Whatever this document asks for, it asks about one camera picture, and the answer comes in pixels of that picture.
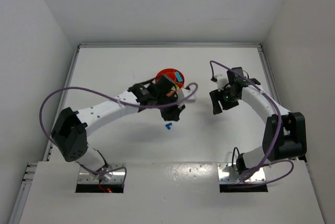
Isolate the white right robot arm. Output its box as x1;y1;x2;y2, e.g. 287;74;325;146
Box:
209;67;307;180

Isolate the orange round divided container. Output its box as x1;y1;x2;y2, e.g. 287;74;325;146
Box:
155;68;185;88

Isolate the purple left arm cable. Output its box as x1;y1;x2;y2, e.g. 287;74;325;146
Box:
39;82;199;180

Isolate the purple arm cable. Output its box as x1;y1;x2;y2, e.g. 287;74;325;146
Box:
209;60;294;185
39;82;199;180

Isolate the metal base plate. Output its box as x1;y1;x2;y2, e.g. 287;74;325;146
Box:
217;162;266;185
77;163;127;185

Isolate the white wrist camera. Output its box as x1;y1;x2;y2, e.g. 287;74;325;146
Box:
211;74;229;91
176;88;196;104

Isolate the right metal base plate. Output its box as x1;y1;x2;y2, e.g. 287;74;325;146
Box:
217;162;266;185

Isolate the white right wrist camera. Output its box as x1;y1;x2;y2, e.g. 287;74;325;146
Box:
211;74;229;91

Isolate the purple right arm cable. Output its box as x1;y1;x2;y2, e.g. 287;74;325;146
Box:
209;60;294;185

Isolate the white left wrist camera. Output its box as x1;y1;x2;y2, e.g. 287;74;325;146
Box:
176;88;196;104

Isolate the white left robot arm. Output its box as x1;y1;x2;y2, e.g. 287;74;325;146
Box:
51;74;187;173

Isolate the teal long lego brick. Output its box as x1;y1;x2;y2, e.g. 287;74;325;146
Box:
174;71;184;83

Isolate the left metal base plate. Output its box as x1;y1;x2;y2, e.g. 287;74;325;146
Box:
77;163;127;185

